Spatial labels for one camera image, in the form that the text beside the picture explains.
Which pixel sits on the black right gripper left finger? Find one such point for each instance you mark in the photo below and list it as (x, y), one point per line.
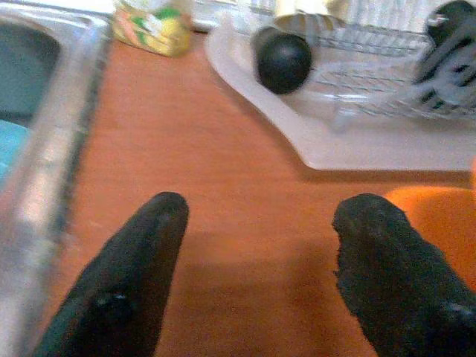
(122, 282)

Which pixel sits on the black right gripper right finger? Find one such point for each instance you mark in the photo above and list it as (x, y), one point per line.
(394, 282)

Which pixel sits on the orange plate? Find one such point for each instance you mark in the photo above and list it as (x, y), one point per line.
(439, 223)

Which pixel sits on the white drain tray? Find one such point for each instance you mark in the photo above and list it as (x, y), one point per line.
(353, 148)

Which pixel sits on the steel double sink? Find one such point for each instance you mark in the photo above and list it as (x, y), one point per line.
(48, 156)

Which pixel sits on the teal plate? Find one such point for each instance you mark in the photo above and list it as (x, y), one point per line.
(11, 148)

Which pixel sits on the small black round object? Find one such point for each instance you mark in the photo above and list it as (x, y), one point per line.
(284, 63)

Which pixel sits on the clear soap pump bottle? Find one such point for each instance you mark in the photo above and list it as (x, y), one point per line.
(156, 29)

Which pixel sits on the black bottle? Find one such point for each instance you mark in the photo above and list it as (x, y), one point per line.
(446, 29)

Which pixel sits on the cream mug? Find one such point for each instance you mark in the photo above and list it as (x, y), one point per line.
(297, 15)

